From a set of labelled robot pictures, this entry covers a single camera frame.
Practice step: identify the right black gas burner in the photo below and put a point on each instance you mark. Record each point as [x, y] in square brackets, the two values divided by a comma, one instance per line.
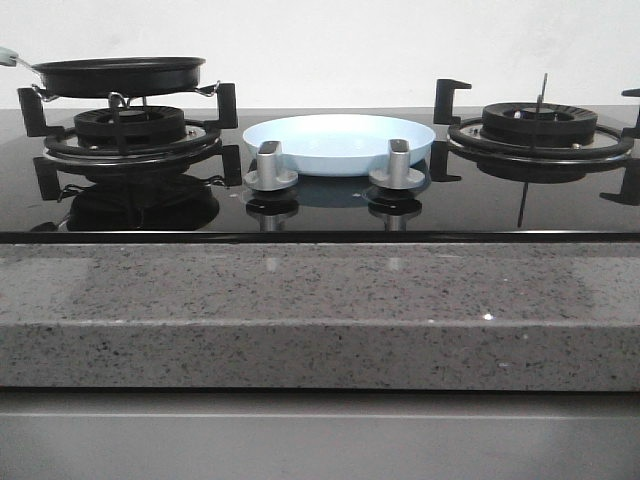
[553, 125]

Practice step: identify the left black gas burner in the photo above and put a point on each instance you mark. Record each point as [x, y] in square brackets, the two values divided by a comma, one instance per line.
[141, 126]

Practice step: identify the black glass gas cooktop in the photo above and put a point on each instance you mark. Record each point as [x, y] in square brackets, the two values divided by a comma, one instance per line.
[464, 199]

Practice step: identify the right silver stove knob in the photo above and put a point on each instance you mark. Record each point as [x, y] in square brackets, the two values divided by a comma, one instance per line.
[397, 175]

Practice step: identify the black gas burner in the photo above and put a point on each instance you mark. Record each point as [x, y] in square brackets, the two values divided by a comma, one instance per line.
[553, 125]
[141, 126]

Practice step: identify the right black pan support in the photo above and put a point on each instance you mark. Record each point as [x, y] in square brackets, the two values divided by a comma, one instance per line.
[610, 149]

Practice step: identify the black pan support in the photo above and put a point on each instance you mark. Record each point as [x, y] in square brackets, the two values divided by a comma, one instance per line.
[610, 149]
[122, 163]

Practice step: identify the grey cabinet drawer front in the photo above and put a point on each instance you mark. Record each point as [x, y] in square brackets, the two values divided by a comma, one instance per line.
[187, 435]

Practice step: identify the left black pan support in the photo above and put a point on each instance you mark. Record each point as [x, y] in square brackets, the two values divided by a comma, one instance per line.
[122, 163]

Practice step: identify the silver stove knob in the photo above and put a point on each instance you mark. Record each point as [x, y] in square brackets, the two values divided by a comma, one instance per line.
[397, 175]
[270, 174]

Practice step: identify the left silver stove knob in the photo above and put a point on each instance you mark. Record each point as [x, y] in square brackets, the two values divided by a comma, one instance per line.
[270, 174]

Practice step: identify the black frying pan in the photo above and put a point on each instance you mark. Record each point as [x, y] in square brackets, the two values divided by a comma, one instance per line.
[131, 77]

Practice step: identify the light blue plate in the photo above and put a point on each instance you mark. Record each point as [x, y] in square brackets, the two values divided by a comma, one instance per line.
[339, 145]

